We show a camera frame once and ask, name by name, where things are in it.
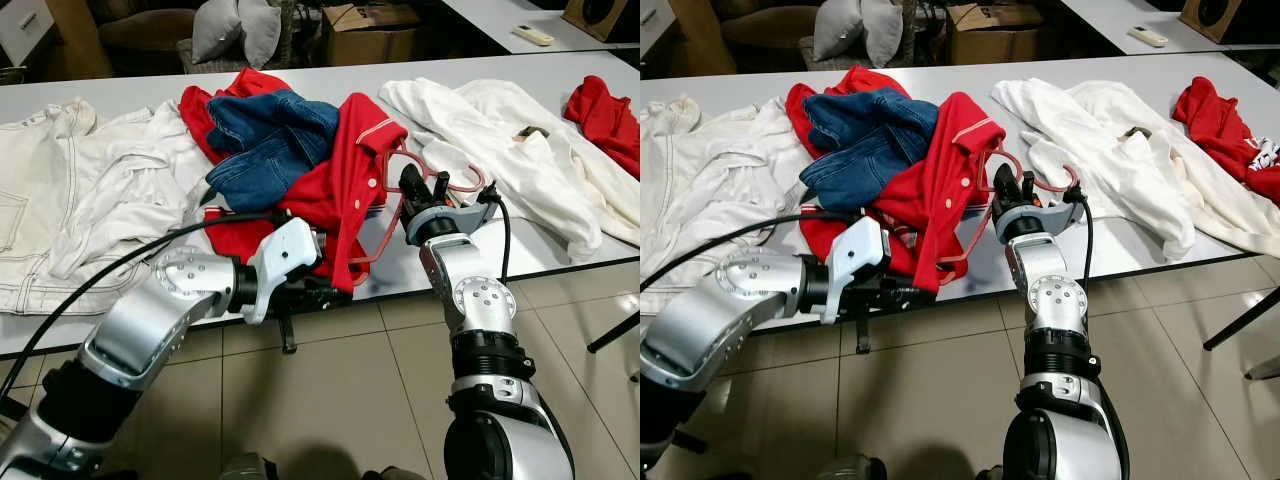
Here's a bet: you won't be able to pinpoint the red plastic hanger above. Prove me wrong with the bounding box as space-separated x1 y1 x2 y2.
350 140 496 266
960 140 1083 271

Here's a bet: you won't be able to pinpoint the red polo shirt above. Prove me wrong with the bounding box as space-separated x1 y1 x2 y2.
800 90 1009 294
203 92 410 294

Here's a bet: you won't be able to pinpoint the white jacket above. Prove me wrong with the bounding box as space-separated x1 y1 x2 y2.
378 78 604 264
990 78 1198 263

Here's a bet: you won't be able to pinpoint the blue denim jeans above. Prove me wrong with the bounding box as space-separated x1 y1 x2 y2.
800 86 941 213
204 88 342 214

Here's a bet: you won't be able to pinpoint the open cardboard box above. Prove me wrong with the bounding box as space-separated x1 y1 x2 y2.
945 3 1046 66
320 3 423 67

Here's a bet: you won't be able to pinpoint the cream long garment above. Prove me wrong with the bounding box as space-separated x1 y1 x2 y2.
1068 80 1280 259
455 78 641 249

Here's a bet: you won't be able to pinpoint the grey left robot leg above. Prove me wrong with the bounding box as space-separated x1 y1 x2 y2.
218 452 283 480
815 453 889 480

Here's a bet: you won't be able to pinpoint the red garment with white print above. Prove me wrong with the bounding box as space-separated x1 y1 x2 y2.
562 74 641 181
1172 75 1280 206

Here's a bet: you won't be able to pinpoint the plain white table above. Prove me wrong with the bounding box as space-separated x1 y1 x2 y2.
438 0 641 57
1058 0 1280 56

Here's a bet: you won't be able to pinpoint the white crumpled shirt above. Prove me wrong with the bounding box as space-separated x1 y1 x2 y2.
650 98 816 291
48 100 219 283

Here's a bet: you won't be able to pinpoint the plain red garment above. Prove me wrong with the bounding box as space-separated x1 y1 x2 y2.
178 68 293 166
785 66 896 161

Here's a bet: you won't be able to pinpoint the grey pillow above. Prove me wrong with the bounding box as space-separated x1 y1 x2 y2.
238 0 284 69
190 0 246 66
812 0 866 63
860 0 906 69

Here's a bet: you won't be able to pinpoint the cream denim jacket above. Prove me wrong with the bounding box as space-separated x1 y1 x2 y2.
640 95 736 291
0 98 136 317

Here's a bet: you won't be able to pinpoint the wooden speaker box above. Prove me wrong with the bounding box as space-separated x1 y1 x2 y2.
560 0 641 44
1180 0 1280 44

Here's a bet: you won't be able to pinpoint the white table with black legs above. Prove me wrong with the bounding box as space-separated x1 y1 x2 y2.
640 50 1280 381
0 50 641 361

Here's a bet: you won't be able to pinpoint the white drawer unit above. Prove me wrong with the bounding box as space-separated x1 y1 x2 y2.
640 0 676 56
0 0 58 69

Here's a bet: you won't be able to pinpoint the brown wooden board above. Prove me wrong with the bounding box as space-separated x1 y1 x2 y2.
668 0 736 79
43 0 113 81

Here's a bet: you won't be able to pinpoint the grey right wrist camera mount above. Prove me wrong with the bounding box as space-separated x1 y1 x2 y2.
993 195 1086 248
403 195 499 248

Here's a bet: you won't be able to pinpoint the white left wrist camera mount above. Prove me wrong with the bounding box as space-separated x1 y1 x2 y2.
822 216 891 327
243 216 323 327

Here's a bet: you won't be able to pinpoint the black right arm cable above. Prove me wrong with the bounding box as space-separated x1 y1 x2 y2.
1070 188 1096 291
484 188 513 286

